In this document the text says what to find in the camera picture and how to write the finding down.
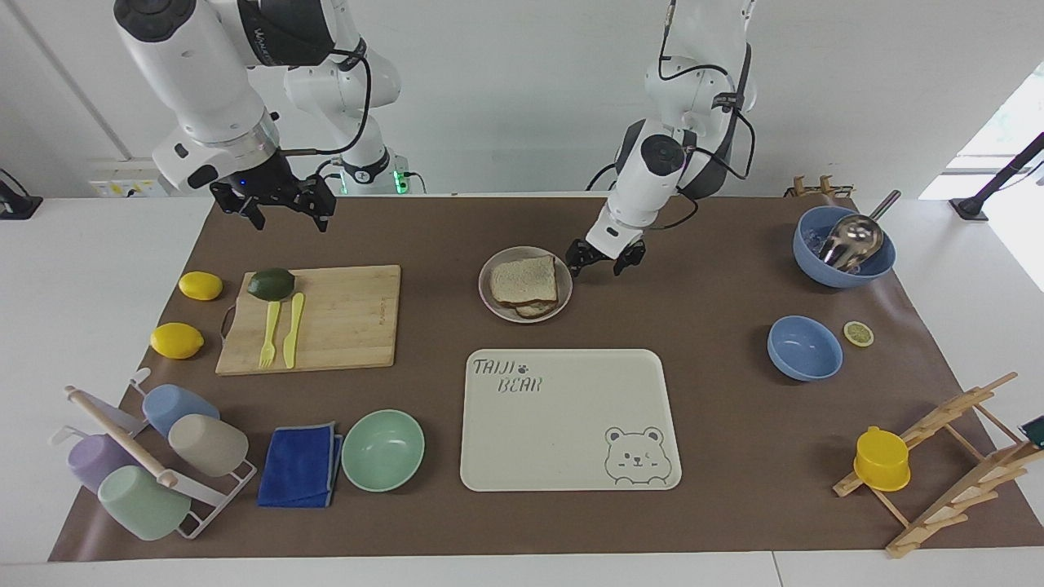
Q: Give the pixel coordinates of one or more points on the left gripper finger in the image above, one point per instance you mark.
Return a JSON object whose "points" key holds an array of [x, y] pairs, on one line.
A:
{"points": [[631, 259], [577, 259]]}

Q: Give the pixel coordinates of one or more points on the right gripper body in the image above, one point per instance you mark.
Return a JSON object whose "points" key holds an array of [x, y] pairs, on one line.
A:
{"points": [[259, 178]]}

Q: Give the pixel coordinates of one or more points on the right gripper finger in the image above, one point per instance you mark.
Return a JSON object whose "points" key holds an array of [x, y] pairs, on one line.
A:
{"points": [[316, 200], [245, 210]]}

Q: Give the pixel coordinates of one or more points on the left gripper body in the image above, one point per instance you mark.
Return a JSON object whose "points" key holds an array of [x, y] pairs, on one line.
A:
{"points": [[608, 249]]}

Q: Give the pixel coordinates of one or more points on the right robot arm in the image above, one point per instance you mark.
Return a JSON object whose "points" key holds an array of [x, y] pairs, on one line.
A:
{"points": [[192, 73]]}

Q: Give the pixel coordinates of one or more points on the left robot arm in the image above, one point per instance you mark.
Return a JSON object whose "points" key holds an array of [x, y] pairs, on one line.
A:
{"points": [[652, 175]]}

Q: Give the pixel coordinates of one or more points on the beige round plate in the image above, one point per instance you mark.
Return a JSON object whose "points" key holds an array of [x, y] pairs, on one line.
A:
{"points": [[489, 302]]}

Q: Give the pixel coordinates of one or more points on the bread slice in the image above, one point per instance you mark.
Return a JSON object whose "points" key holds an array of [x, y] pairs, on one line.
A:
{"points": [[524, 280], [538, 311]]}

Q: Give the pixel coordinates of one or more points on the green avocado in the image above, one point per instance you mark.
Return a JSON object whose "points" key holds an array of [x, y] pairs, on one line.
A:
{"points": [[272, 284]]}

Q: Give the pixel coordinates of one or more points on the yellow lemon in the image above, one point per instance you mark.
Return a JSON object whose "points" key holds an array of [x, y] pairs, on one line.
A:
{"points": [[176, 341], [201, 285]]}

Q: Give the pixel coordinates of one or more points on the yellow plastic fork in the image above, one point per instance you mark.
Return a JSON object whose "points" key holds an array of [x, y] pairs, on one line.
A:
{"points": [[270, 330]]}

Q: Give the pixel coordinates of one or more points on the wooden cutting board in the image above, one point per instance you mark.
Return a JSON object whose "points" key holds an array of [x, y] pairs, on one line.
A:
{"points": [[351, 322]]}

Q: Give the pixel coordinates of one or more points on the yellow plastic knife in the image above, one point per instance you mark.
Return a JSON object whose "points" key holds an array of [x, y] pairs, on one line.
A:
{"points": [[292, 334]]}

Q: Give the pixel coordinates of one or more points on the cream tray with bear print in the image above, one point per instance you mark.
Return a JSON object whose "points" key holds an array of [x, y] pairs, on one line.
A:
{"points": [[555, 432]]}

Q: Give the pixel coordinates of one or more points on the large blue bowl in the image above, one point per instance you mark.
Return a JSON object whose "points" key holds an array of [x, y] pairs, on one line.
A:
{"points": [[816, 265]]}

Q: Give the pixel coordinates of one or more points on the small blue bowl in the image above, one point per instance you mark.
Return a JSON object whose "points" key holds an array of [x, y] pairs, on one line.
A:
{"points": [[803, 349]]}

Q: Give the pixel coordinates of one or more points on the small wooden rack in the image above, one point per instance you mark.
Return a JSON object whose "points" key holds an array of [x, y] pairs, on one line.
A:
{"points": [[824, 187]]}

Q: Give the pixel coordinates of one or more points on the blue cup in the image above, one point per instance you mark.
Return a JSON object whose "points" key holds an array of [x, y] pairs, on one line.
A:
{"points": [[175, 405]]}

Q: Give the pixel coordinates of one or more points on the metal ladle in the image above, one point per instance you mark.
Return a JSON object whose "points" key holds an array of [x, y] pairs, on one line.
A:
{"points": [[852, 236]]}

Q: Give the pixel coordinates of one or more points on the black stand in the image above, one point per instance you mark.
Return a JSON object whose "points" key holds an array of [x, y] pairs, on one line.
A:
{"points": [[18, 205], [999, 175]]}

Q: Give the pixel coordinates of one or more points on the beige cup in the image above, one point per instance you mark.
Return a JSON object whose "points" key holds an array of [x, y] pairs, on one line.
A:
{"points": [[208, 444]]}

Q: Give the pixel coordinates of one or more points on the lemon slice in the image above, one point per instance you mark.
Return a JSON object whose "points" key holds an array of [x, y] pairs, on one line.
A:
{"points": [[858, 333]]}

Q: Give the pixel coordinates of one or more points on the white cup rack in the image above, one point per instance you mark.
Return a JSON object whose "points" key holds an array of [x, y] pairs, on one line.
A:
{"points": [[122, 436]]}

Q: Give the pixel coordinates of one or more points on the green bowl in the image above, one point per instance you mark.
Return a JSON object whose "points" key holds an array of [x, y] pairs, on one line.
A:
{"points": [[383, 450]]}

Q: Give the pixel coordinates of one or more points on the blue folded cloth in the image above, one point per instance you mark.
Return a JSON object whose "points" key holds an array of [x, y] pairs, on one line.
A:
{"points": [[298, 465]]}

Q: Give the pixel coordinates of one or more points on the purple cup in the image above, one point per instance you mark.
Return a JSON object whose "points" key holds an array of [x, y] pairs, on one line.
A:
{"points": [[94, 461]]}

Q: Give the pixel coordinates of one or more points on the green cup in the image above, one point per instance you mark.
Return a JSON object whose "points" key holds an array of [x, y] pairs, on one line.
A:
{"points": [[145, 504]]}

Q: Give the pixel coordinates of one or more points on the yellow cup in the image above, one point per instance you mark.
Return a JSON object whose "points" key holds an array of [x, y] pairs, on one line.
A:
{"points": [[882, 458]]}

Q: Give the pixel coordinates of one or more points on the wooden dish rack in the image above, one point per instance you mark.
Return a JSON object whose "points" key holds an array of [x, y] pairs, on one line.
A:
{"points": [[962, 481]]}

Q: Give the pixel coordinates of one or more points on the white wall socket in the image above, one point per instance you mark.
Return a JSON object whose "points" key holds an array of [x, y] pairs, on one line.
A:
{"points": [[122, 188]]}

